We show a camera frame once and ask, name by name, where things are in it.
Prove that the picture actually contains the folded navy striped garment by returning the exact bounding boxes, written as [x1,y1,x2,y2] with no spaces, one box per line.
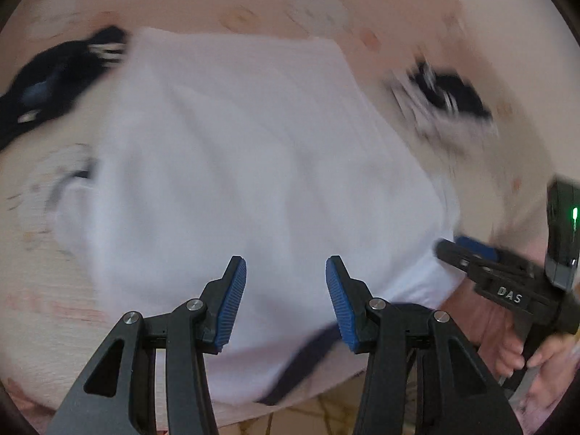
[408,61,494,123]

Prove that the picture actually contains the white shirt with navy trim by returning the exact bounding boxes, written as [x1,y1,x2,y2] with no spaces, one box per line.
[54,27,467,406]

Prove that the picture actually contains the person's right hand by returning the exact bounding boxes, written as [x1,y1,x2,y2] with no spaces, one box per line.
[494,326,580,415]

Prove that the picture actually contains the navy shorts with white stripes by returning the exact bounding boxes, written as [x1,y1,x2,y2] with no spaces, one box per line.
[0,25,130,150]

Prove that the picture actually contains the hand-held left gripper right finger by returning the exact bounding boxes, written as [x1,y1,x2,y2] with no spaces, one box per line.
[325,255,522,435]

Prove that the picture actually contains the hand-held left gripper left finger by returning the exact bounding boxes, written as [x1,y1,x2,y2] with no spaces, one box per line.
[45,255,248,435]

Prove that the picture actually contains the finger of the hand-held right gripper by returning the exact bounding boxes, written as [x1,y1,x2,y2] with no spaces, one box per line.
[435,238,489,284]
[454,235,529,278]

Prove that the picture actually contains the folded stack of clothes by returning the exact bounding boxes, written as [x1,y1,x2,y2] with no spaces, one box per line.
[385,72,499,146]

